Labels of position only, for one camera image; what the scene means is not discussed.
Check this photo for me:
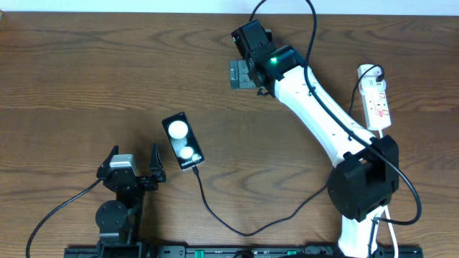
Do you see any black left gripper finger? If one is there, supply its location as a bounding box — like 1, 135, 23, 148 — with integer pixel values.
149, 144, 166, 181
96, 145, 119, 178

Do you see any black charging cable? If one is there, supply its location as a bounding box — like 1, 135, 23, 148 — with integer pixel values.
191, 64, 386, 237

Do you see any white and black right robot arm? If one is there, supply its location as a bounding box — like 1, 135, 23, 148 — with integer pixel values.
231, 20, 399, 257

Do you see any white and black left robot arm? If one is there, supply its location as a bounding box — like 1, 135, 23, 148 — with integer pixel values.
95, 144, 166, 257

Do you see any white USB charger plug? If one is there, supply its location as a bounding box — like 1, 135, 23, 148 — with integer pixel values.
366, 68, 386, 91

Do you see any white power strip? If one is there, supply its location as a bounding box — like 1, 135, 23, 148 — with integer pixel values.
357, 64, 391, 131

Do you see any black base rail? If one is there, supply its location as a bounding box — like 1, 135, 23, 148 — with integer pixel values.
64, 244, 424, 258

